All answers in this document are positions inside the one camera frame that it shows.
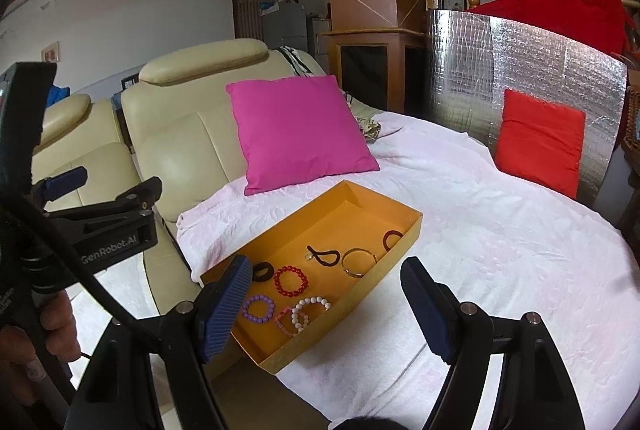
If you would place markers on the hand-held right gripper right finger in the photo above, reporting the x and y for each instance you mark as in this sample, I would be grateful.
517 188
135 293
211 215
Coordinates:
425 312

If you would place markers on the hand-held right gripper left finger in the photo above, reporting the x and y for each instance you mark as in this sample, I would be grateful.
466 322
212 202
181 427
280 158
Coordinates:
225 312

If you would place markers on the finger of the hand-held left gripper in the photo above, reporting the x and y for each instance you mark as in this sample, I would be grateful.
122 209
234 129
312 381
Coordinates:
67 180
142 194

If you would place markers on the orange cardboard box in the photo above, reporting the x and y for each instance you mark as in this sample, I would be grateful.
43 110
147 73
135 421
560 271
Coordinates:
345 210

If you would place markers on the person's left hand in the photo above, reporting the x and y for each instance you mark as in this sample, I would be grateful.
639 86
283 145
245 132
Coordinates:
59 325

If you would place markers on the blue garment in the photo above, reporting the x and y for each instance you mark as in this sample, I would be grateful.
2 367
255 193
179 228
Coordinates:
57 95

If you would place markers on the black scrunchie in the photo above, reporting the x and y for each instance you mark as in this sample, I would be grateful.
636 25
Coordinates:
256 273

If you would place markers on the beige leather sofa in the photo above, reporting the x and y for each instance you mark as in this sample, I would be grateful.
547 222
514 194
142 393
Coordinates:
175 135

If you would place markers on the gold bangle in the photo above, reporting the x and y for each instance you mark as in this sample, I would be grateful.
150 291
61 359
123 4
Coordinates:
345 268

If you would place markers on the white blanket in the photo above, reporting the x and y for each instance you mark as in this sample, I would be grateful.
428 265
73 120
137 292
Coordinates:
500 250

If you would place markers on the magenta pillow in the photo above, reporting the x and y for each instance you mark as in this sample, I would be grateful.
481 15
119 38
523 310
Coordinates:
300 130

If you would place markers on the patterned cloth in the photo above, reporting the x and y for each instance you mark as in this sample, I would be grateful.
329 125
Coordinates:
367 128

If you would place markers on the red pillow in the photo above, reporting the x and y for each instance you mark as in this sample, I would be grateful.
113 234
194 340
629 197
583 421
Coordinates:
540 140

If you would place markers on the striped cloth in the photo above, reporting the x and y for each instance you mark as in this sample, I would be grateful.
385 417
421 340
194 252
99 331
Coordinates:
300 59

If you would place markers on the wooden lattice screen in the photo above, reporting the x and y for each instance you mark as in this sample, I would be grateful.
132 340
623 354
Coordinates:
250 5

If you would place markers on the grey refrigerator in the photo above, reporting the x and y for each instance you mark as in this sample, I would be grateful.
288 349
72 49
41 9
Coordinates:
285 27

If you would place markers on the silver foil panel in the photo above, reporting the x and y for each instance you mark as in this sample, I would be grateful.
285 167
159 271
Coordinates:
460 70

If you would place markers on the wicker basket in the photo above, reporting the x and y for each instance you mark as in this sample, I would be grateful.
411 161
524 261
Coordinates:
633 110

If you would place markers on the red cloth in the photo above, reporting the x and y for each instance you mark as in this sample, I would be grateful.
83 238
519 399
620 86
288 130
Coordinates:
550 10

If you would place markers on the black picture frame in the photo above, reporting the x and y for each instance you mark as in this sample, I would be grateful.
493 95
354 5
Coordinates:
130 81

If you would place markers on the small framed wall picture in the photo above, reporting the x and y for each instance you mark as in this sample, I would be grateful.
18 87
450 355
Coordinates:
454 1

